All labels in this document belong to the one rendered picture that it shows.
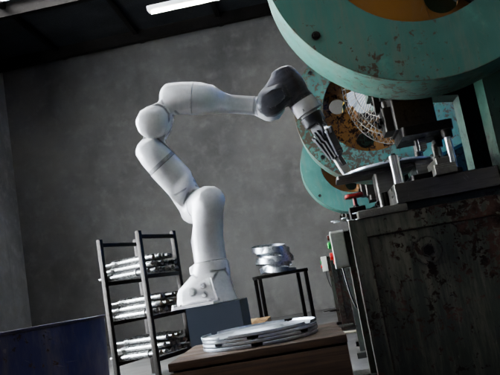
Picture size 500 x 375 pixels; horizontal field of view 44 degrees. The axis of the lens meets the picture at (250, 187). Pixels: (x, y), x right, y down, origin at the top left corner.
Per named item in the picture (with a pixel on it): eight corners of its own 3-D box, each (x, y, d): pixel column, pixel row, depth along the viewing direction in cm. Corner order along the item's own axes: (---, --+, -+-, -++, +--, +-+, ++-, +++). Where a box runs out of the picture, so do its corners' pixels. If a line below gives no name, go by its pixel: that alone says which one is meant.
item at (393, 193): (397, 204, 181) (393, 184, 182) (382, 217, 225) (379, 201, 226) (503, 184, 178) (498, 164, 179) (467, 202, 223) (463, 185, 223)
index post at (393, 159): (394, 184, 185) (388, 153, 187) (393, 186, 188) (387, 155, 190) (404, 183, 185) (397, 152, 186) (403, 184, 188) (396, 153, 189)
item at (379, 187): (344, 216, 198) (335, 175, 200) (342, 219, 211) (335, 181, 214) (423, 202, 195) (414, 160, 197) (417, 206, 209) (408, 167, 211)
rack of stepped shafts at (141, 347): (166, 381, 385) (143, 228, 399) (107, 387, 404) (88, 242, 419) (202, 367, 423) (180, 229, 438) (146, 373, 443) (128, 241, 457)
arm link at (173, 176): (155, 170, 206) (142, 182, 222) (207, 225, 209) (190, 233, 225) (178, 149, 210) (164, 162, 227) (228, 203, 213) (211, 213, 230)
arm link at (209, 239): (207, 259, 198) (195, 183, 202) (190, 265, 215) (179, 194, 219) (239, 254, 203) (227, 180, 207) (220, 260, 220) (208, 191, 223)
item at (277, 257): (269, 347, 472) (251, 244, 484) (263, 343, 517) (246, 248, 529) (321, 338, 477) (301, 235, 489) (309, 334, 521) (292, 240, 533)
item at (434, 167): (436, 174, 178) (428, 140, 180) (426, 183, 195) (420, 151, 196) (457, 170, 178) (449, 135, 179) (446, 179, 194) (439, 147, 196)
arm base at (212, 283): (166, 312, 203) (159, 268, 205) (180, 308, 221) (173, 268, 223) (233, 300, 200) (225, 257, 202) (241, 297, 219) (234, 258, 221)
